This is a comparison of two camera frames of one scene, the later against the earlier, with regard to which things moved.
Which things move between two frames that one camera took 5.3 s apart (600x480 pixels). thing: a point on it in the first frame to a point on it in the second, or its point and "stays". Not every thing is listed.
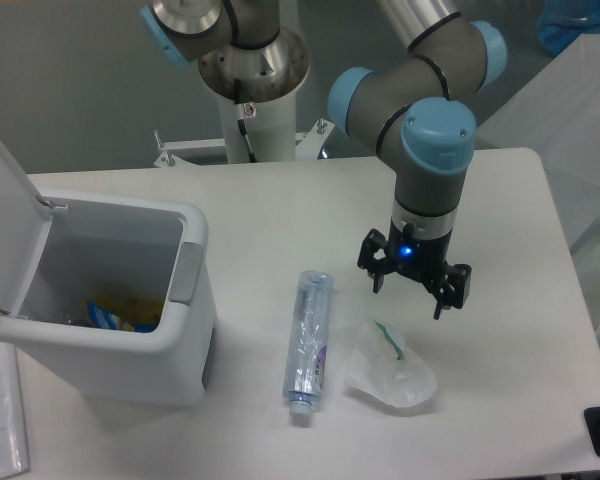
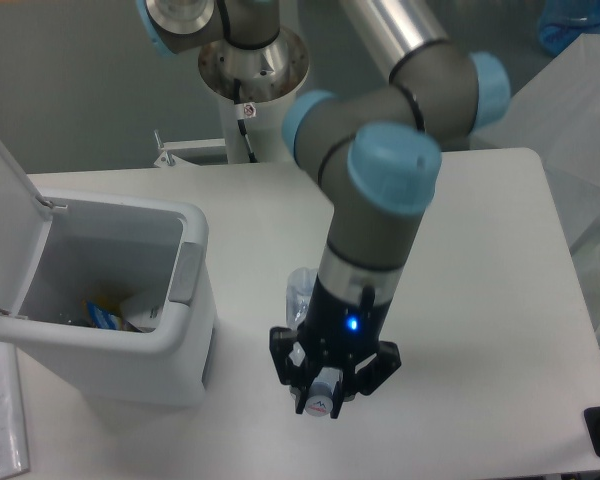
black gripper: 424,258 to 341,330
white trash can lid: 14,222 stays
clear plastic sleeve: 2,447 stays
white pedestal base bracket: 309,145 stays
